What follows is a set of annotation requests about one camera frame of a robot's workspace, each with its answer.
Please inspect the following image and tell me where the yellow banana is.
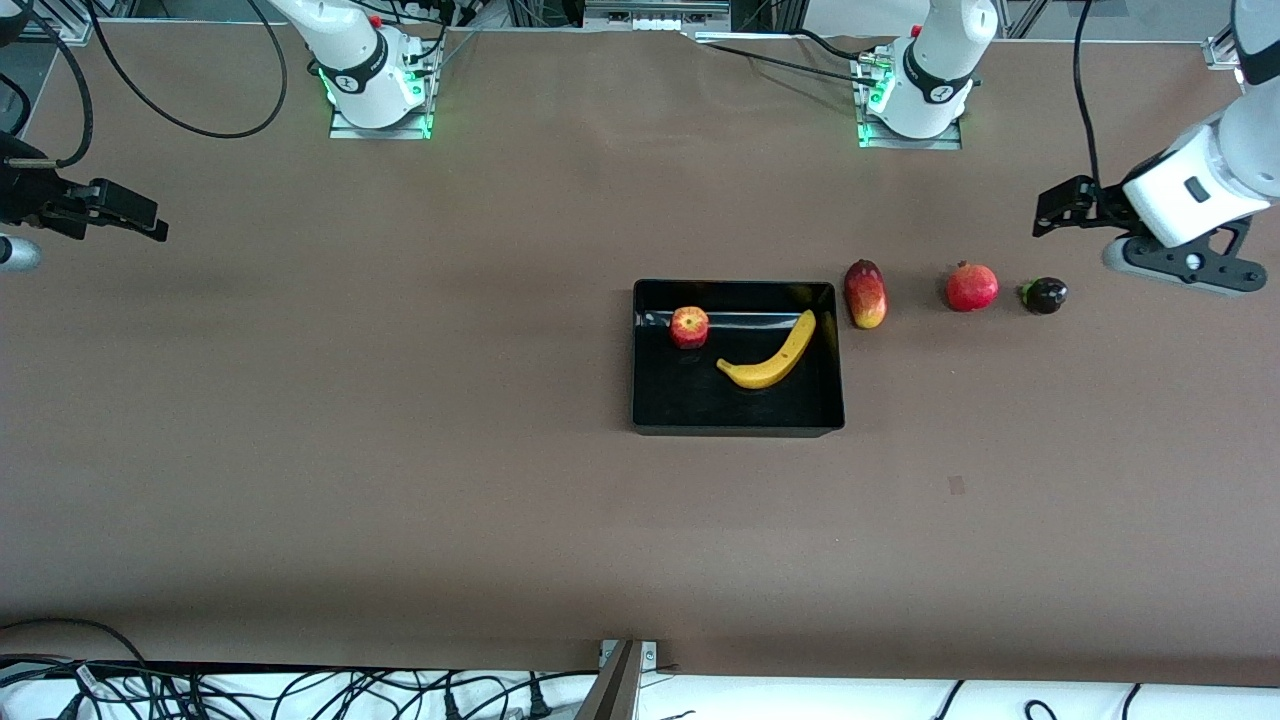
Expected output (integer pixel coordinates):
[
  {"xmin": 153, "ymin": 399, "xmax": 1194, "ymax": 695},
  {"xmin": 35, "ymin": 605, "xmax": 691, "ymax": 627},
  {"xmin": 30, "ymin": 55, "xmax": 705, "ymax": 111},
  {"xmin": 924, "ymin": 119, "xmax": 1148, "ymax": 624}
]
[{"xmin": 716, "ymin": 309, "xmax": 818, "ymax": 391}]

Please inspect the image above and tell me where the red apple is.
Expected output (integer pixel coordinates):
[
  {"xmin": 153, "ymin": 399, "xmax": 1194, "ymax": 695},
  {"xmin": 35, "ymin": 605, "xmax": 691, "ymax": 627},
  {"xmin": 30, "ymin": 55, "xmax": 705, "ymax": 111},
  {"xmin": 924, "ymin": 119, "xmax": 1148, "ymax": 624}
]
[{"xmin": 669, "ymin": 306, "xmax": 711, "ymax": 350}]

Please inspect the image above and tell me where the black rectangular plastic box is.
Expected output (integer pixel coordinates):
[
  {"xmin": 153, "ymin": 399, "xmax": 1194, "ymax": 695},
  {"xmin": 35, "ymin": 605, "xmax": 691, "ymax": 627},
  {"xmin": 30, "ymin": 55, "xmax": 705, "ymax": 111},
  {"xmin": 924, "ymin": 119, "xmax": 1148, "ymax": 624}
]
[{"xmin": 632, "ymin": 278, "xmax": 846, "ymax": 438}]

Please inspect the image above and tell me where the grey metal equipment box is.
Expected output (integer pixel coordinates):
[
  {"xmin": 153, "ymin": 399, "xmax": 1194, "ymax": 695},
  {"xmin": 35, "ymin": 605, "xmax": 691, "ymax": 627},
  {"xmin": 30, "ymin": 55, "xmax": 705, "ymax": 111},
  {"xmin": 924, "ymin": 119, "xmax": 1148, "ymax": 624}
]
[{"xmin": 583, "ymin": 0, "xmax": 733, "ymax": 33}]

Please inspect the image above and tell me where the dark purple mangosteen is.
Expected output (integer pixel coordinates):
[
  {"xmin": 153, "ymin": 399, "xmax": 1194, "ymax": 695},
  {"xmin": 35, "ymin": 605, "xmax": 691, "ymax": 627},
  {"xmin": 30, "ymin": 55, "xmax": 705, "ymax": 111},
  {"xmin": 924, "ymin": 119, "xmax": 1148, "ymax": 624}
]
[{"xmin": 1018, "ymin": 277, "xmax": 1069, "ymax": 316}]

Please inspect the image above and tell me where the red pomegranate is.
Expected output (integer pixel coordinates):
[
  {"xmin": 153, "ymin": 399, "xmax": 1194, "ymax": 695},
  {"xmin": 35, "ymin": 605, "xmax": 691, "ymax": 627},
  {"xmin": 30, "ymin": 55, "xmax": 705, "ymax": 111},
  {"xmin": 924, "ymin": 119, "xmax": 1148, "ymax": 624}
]
[{"xmin": 946, "ymin": 261, "xmax": 1000, "ymax": 313}]

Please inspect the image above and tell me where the red yellow mango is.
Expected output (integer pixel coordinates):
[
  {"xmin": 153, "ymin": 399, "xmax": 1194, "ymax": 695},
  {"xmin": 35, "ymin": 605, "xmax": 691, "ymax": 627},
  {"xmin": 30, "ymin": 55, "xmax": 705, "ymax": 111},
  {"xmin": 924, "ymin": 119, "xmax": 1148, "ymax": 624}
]
[{"xmin": 843, "ymin": 259, "xmax": 889, "ymax": 330}]

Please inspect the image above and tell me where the aluminium profile bar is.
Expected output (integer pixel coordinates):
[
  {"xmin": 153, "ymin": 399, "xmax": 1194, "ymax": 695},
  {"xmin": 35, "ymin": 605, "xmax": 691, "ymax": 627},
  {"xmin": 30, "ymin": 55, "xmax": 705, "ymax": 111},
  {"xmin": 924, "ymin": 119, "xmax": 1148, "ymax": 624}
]
[{"xmin": 575, "ymin": 638, "xmax": 661, "ymax": 720}]

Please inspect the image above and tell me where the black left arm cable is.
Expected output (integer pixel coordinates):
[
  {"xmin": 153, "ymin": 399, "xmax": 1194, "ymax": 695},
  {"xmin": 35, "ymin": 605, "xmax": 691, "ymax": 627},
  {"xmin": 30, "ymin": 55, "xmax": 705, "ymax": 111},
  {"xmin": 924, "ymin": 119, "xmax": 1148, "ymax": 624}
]
[{"xmin": 1072, "ymin": 0, "xmax": 1104, "ymax": 191}]

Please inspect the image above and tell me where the long black looping cable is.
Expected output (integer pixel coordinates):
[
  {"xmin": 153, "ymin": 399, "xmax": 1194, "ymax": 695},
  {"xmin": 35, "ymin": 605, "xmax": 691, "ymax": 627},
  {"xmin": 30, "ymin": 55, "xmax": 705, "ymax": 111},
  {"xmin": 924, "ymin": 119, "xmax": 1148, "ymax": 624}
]
[{"xmin": 85, "ymin": 0, "xmax": 291, "ymax": 140}]

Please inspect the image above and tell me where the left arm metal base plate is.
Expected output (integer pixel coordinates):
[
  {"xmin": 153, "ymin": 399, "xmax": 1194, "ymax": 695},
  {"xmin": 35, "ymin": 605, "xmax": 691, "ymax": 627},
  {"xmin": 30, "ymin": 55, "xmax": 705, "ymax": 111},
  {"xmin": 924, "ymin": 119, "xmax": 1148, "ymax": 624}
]
[{"xmin": 855, "ymin": 50, "xmax": 964, "ymax": 151}]

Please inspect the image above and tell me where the black cable on table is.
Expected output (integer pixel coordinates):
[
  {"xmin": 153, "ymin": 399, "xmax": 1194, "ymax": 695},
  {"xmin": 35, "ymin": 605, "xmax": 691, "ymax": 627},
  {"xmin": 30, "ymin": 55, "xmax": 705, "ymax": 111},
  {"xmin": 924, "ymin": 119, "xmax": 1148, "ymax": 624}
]
[{"xmin": 695, "ymin": 28, "xmax": 886, "ymax": 86}]

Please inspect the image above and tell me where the tangled black cable bundle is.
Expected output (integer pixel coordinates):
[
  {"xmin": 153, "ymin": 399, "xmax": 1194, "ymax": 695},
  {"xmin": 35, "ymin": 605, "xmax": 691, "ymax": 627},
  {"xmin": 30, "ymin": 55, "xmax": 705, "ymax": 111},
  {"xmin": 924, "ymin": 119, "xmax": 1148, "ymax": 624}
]
[{"xmin": 0, "ymin": 618, "xmax": 601, "ymax": 720}]

